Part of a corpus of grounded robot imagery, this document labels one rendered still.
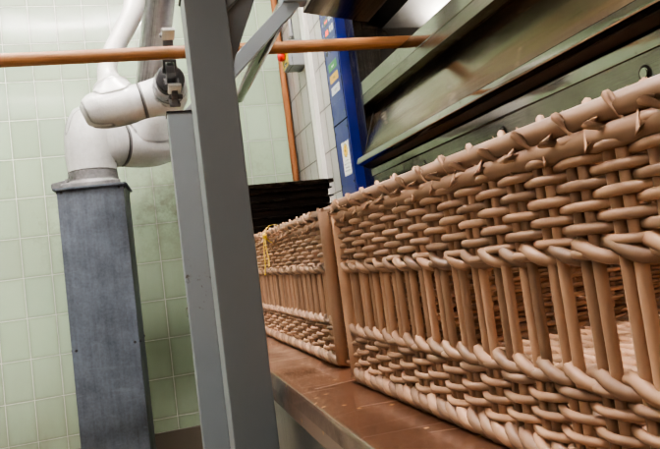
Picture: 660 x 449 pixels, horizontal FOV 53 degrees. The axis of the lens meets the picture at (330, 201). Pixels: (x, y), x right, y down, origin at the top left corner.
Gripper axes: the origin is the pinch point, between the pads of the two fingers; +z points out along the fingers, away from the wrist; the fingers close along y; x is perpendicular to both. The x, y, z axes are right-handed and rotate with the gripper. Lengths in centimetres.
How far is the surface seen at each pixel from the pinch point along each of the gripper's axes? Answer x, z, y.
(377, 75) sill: -55, -10, 4
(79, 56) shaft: 20.0, 7.8, 1.2
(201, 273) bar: 2, 48, 51
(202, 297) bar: 2, 48, 55
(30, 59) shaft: 29.7, 7.9, 1.4
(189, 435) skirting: 3, -112, 113
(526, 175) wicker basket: -8, 131, 49
